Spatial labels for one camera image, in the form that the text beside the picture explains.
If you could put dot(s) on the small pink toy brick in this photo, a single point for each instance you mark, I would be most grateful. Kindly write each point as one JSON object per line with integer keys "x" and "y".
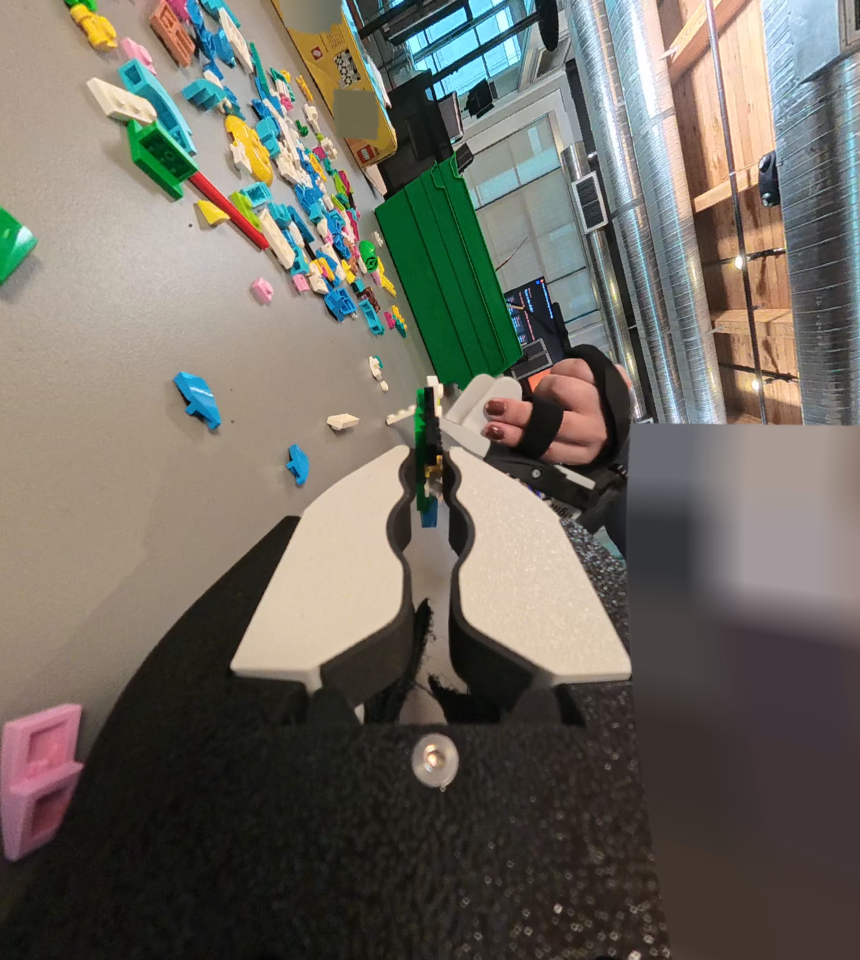
{"x": 262, "y": 289}

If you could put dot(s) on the stack of green plastic bins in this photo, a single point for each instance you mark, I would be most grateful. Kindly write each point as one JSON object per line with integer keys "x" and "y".
{"x": 441, "y": 277}

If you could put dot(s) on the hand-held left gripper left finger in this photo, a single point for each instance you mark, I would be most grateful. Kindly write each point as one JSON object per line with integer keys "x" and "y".
{"x": 325, "y": 577}

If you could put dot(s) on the blue wedge toy brick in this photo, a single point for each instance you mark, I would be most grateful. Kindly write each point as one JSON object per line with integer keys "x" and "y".
{"x": 197, "y": 397}

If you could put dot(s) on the small white sloped toy brick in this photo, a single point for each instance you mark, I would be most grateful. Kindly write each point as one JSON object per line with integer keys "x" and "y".
{"x": 342, "y": 421}

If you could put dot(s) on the glass window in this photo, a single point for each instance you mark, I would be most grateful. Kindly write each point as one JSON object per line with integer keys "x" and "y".
{"x": 467, "y": 45}

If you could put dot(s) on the small blue curved toy brick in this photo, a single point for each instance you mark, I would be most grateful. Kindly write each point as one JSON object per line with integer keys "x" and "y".
{"x": 297, "y": 463}

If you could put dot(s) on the pile of colourful toy bricks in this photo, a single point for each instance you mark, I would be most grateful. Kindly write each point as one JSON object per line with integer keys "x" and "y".
{"x": 287, "y": 172}

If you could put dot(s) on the laptop screen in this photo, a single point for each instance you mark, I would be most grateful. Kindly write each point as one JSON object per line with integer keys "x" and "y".
{"x": 536, "y": 309}

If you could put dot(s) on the red long toy bar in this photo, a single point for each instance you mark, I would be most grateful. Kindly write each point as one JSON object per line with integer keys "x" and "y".
{"x": 229, "y": 210}

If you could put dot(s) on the black monitor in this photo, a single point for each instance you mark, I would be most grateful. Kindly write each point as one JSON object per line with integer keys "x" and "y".
{"x": 418, "y": 112}

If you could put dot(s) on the tiny white toy piece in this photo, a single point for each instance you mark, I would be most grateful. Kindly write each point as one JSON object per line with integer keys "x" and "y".
{"x": 376, "y": 367}

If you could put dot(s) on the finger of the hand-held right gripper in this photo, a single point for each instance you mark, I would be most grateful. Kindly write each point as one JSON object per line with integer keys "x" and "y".
{"x": 469, "y": 439}
{"x": 490, "y": 388}

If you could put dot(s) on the wide silver metal duct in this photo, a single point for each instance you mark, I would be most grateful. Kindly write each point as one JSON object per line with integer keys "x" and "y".
{"x": 834, "y": 262}

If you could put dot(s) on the grey vent panel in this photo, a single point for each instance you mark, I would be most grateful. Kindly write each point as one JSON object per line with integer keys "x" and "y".
{"x": 589, "y": 202}

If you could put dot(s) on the thin metal pipe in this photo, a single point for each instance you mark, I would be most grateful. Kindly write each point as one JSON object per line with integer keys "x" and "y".
{"x": 733, "y": 187}

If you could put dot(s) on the narrow silver metal duct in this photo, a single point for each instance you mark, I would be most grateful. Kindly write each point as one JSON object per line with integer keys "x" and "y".
{"x": 602, "y": 285}

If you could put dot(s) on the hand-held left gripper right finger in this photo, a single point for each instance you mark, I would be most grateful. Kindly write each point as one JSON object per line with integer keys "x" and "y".
{"x": 535, "y": 592}

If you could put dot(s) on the green blue white brick assembly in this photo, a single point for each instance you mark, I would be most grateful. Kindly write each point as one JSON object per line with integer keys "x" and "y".
{"x": 424, "y": 427}

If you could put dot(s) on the grey desk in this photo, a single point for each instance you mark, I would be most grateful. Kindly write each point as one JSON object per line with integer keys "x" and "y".
{"x": 100, "y": 540}

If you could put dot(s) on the yellow cardboard toy box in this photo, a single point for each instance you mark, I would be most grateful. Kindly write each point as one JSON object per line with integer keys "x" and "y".
{"x": 325, "y": 64}

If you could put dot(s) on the pink lego window frame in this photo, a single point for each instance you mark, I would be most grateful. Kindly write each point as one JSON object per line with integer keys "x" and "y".
{"x": 40, "y": 780}

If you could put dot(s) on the person's right hand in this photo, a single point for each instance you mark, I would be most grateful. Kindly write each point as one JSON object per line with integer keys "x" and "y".
{"x": 578, "y": 409}

